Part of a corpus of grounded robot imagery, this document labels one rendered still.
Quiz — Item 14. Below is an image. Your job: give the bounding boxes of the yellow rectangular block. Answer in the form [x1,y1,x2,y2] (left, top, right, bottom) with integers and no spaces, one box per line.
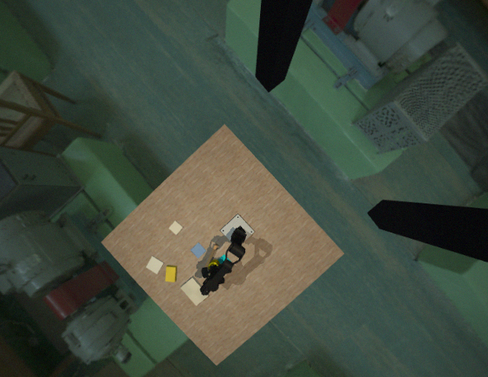
[165,265,177,282]

